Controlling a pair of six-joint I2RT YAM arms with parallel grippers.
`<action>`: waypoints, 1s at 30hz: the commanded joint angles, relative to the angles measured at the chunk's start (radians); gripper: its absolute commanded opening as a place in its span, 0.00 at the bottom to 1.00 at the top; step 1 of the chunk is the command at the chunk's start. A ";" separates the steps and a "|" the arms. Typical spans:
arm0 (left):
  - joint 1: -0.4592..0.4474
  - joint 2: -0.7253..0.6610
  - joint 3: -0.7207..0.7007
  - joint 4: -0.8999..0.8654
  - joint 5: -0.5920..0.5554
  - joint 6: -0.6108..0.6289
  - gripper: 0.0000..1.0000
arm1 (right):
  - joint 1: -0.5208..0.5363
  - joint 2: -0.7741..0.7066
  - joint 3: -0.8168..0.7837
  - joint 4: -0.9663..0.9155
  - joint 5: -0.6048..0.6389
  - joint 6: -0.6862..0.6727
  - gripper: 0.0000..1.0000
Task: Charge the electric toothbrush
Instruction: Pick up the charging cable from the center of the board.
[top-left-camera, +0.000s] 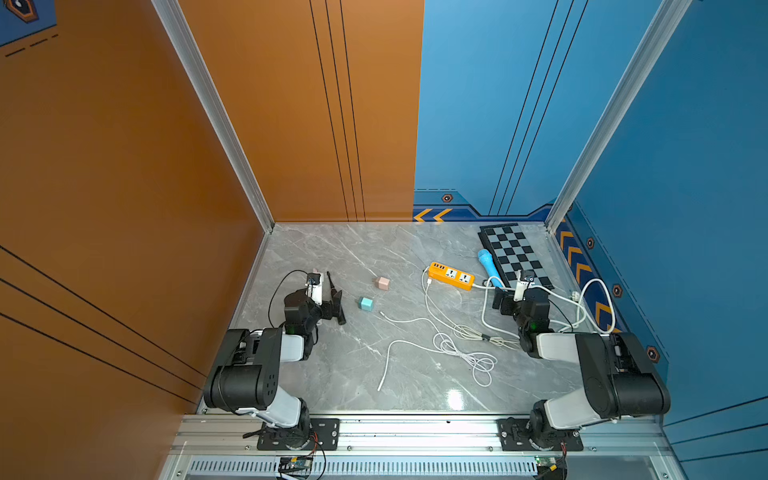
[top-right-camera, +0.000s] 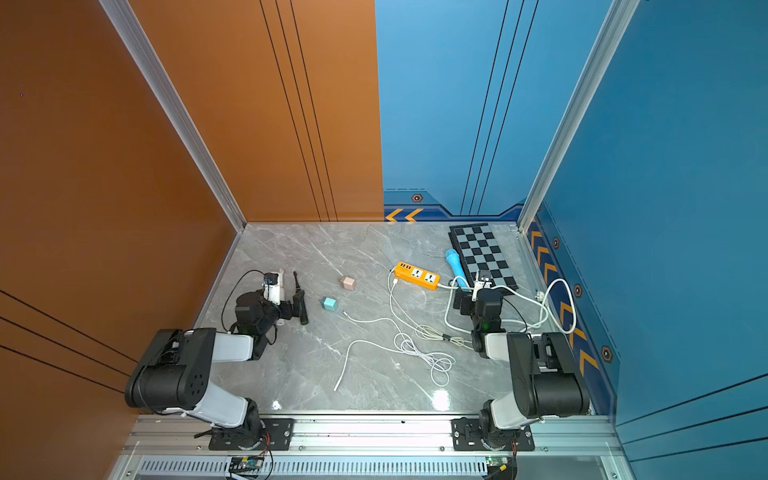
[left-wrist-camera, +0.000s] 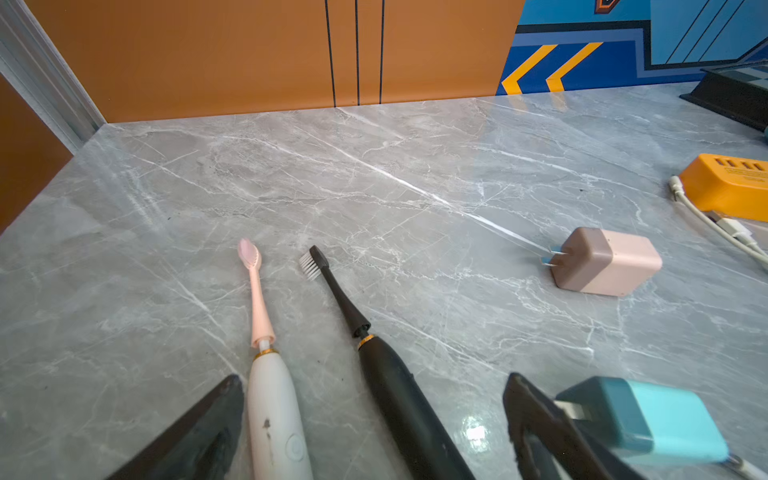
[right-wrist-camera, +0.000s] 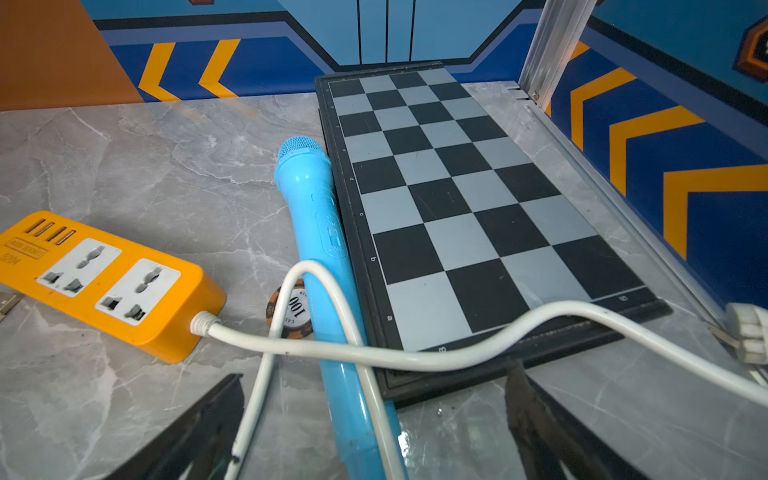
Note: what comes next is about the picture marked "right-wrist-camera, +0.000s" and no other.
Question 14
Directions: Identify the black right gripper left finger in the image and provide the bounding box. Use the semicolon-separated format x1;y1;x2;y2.
107;373;245;479

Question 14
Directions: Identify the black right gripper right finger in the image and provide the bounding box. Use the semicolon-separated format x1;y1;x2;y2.
505;362;646;479

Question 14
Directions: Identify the orange black poker chip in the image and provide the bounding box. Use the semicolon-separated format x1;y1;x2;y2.
265;279;314;339

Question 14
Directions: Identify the orange power strip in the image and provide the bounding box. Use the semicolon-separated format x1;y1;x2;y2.
1;211;226;364

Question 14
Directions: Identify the white power plug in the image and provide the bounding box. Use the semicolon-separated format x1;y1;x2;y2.
708;303;767;365

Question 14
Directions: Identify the black grey chessboard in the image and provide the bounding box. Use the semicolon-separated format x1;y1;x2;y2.
314;60;673;409

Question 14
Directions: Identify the blue toy microphone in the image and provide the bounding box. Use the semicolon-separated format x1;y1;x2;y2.
275;136;407;479

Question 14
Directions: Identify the white power strip cord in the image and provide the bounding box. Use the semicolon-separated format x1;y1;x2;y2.
190;259;768;480

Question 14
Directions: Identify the aluminium corner post right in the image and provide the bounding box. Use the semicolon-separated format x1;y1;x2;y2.
518;0;600;110

